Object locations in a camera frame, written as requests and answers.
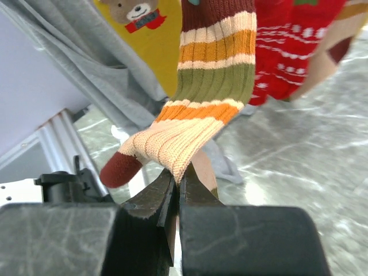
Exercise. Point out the grey cloth on rack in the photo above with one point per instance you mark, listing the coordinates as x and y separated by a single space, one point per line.
108 71

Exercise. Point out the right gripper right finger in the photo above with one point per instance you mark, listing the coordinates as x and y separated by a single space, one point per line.
219 239

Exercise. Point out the red snowflake christmas sock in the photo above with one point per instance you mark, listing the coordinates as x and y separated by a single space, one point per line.
288 33

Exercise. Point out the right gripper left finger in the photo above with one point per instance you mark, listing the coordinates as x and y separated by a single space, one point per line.
101 238

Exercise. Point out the striped brown orange sock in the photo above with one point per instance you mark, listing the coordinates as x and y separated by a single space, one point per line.
216 71

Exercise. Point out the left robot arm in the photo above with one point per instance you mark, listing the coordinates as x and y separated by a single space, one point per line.
56 187

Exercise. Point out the yellow bear sock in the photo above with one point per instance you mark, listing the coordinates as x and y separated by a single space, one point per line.
151 29

